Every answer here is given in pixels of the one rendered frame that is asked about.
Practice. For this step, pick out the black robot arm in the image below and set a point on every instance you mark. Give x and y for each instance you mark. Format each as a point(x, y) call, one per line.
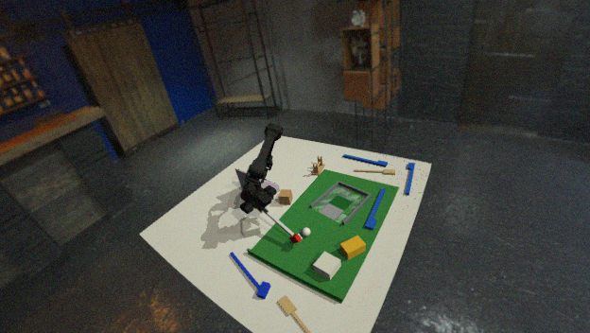
point(258, 169)

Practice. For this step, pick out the yellow block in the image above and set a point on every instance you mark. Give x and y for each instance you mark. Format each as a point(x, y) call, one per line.
point(353, 247)

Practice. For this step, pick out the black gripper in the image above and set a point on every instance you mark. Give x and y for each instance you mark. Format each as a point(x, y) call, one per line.
point(247, 207)

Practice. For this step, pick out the brown cube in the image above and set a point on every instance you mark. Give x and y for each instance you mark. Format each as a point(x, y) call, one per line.
point(285, 197)

